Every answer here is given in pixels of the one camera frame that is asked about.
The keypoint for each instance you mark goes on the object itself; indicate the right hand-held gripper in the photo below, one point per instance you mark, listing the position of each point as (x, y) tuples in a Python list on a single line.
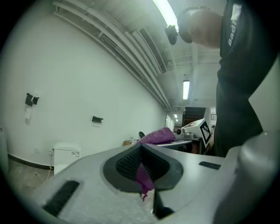
[(197, 131)]

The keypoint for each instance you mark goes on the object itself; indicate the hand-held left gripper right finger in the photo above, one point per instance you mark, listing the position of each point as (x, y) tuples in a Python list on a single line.
[(192, 175)]

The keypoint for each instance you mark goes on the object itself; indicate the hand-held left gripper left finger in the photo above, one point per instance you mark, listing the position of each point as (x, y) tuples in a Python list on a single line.
[(94, 175)]

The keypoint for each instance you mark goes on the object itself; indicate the purple cloth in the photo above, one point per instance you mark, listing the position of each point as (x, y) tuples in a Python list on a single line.
[(157, 134)]

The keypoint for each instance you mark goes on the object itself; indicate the white toilet with green label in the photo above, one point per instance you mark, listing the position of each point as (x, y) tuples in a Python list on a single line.
[(65, 157)]

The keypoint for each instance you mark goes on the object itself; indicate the black chair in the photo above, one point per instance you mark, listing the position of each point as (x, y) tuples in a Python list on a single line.
[(141, 134)]

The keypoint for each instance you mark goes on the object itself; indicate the brown cardboard box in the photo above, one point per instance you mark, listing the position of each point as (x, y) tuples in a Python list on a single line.
[(128, 143)]

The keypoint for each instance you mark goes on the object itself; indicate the black empty paper holder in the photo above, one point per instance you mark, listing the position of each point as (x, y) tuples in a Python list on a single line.
[(96, 119)]

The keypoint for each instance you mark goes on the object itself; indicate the person in dark shirt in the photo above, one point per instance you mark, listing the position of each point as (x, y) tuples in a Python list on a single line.
[(238, 76)]

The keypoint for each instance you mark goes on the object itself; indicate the white air vent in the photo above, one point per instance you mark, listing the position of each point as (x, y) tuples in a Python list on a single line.
[(153, 52)]

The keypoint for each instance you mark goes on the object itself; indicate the person's head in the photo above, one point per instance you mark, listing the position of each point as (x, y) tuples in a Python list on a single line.
[(205, 28)]

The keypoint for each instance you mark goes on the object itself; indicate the white ceiling pipes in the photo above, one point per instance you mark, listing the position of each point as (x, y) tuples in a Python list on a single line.
[(105, 39)]

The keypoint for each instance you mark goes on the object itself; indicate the bright fluorescent tube light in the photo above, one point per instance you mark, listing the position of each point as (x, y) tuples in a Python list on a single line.
[(166, 11)]

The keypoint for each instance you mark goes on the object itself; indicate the black head-worn camera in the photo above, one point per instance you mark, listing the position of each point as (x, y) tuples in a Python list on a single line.
[(171, 35)]

